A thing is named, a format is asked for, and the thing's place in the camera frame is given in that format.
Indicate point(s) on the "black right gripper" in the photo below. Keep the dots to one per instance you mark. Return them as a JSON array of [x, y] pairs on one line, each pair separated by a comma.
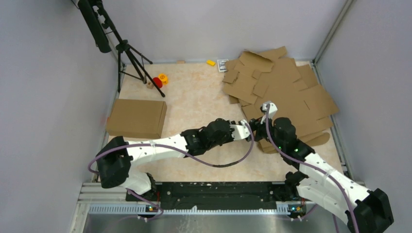
[[255, 125]]

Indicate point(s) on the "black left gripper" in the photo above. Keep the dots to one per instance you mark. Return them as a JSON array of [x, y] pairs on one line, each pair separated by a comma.
[[230, 137]]

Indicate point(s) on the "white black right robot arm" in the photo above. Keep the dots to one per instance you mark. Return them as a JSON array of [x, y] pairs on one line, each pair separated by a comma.
[[334, 186]]

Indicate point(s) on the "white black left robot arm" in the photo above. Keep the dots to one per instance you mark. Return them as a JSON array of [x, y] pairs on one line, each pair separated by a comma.
[[116, 158]]

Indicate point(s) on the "playing card box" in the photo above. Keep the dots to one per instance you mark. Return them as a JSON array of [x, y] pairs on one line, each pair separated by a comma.
[[222, 65]]

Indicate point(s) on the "folded closed cardboard box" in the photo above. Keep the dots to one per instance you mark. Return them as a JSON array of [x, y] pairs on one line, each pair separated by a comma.
[[137, 118]]

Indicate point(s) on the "cardboard sheet pile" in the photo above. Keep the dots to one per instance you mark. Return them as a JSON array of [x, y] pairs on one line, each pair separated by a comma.
[[255, 78]]

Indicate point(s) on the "yellow block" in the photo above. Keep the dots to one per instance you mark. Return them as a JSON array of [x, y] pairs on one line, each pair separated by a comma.
[[211, 63]]

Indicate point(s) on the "orange round toy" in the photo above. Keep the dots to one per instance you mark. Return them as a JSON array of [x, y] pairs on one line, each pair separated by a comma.
[[164, 78]]

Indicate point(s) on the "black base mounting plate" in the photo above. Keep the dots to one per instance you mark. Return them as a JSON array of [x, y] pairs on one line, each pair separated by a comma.
[[225, 196]]

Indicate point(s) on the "red round toy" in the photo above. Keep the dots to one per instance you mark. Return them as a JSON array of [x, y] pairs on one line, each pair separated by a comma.
[[158, 82]]

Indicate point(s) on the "small wooden cube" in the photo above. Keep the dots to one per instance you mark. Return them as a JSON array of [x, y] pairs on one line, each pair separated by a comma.
[[149, 85]]

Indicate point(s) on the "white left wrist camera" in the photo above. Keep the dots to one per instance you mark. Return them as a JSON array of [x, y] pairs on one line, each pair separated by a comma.
[[241, 131]]

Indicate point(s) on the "aluminium frame rail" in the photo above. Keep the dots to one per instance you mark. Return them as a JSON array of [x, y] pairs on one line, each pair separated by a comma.
[[119, 200]]

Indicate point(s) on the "black camera tripod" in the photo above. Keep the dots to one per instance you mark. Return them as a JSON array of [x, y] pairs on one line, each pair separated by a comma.
[[100, 26]]

